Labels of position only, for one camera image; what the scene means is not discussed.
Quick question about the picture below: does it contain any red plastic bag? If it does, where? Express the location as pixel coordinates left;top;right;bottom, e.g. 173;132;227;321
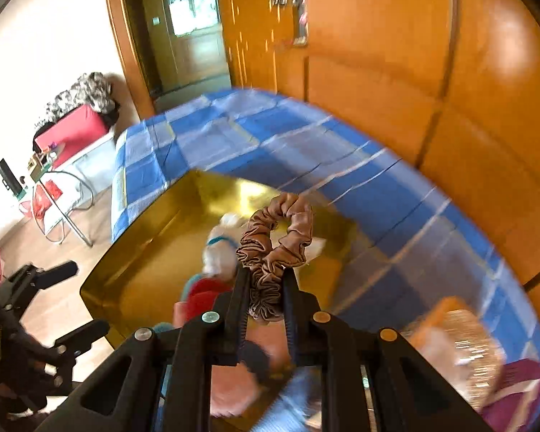
29;180;64;226

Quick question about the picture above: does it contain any gold metal tray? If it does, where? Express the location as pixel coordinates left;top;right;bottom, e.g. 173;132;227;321
80;168;361;432

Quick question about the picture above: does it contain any blue plaid bed sheet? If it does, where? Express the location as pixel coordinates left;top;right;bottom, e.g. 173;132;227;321
112;87;529;432

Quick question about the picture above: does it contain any wooden wardrobe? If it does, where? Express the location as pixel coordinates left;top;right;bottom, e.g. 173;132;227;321
292;0;540;338

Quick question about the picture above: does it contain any black rectangular device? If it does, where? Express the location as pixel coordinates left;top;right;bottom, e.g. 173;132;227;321
0;158;24;197

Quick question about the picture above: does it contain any brown satin scrunchie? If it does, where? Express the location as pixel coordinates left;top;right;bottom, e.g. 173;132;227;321
236;193;313;322

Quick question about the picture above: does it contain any ornate gold tissue box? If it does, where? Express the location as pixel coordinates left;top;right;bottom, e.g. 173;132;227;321
400;297;507;410

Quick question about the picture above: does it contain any white plush toy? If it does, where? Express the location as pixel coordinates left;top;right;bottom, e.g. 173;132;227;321
202;213;244;280

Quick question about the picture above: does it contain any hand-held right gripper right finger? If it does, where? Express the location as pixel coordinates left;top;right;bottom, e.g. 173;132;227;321
281;267;496;432

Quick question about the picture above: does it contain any red-haired doll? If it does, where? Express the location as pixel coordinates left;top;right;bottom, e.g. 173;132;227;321
180;274;232;321

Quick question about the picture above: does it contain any camouflage cloth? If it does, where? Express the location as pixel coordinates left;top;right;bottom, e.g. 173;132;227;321
45;72;118;118

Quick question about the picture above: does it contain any glass side table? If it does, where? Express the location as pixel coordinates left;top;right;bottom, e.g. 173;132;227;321
20;162;95;248

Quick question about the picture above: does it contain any wooden door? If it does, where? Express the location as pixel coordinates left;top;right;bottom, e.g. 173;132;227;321
213;0;307;100

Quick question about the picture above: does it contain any red suitcase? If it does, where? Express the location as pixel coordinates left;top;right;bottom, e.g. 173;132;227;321
33;103;111;169

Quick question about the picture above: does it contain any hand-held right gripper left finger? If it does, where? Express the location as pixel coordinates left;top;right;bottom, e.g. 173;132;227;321
36;267;253;432

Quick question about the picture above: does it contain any glass panelled door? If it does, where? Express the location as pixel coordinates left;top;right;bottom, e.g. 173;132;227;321
135;0;232;95

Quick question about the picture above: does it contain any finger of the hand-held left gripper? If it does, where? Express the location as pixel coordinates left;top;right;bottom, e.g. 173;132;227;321
36;260;79;289
49;319;111;357

